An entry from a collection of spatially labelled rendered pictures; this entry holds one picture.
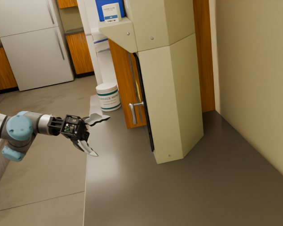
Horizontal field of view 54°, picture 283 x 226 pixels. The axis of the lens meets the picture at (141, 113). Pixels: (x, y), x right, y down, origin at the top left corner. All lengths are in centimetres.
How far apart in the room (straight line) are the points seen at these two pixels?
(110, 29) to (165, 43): 19
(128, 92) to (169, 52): 47
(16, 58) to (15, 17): 80
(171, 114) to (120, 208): 39
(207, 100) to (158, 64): 59
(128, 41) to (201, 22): 53
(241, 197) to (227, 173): 13
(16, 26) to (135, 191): 528
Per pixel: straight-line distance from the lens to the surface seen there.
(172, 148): 114
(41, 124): 107
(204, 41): 142
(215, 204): 97
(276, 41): 101
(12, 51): 616
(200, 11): 140
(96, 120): 103
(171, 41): 100
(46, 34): 596
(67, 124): 101
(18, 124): 93
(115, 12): 103
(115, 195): 106
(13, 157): 107
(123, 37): 96
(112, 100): 171
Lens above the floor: 162
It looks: 25 degrees down
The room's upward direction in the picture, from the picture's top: 10 degrees counter-clockwise
